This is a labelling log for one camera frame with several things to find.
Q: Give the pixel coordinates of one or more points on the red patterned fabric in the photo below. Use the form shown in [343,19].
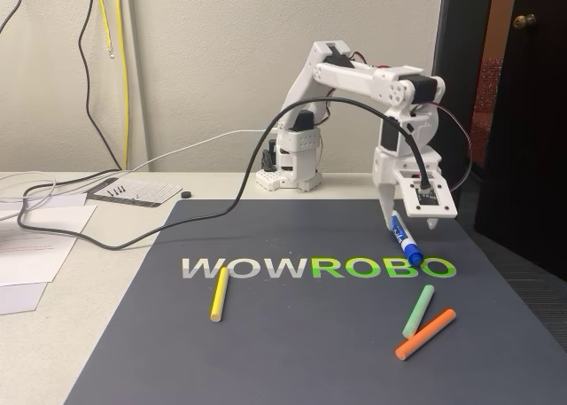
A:
[485,112]

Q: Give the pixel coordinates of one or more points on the blue Expo marker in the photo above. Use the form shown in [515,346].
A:
[405,241]

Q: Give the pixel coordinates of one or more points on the grey WOWROBO mat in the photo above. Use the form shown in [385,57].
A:
[310,356]

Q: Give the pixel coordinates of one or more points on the white gripper camera box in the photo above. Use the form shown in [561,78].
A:
[436,203]

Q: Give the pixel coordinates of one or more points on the black base clamp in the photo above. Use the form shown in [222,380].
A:
[268,159]

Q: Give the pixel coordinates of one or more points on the orange chalk stick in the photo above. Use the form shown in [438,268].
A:
[425,334]

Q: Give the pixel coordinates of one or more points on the yellow chalk stick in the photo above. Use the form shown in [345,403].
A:
[219,294]

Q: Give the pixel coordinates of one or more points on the large white paper sheet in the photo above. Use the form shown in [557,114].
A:
[35,254]

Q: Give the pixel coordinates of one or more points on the green chalk stick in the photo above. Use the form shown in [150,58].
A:
[418,309]

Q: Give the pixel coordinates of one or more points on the striped screw card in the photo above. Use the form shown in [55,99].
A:
[146,192]

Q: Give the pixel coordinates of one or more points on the brass door knob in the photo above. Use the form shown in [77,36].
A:
[525,21]

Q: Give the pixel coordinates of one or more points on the narrow white paper sheet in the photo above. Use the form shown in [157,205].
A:
[66,200]

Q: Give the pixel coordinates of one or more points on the small black round cap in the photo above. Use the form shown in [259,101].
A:
[187,195]

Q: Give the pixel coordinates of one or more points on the dark grey door frame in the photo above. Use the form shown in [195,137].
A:
[460,68]

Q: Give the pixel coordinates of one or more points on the small white paper sheet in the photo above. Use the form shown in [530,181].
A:
[17,298]

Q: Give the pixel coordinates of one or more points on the dark door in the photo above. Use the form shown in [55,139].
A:
[531,134]

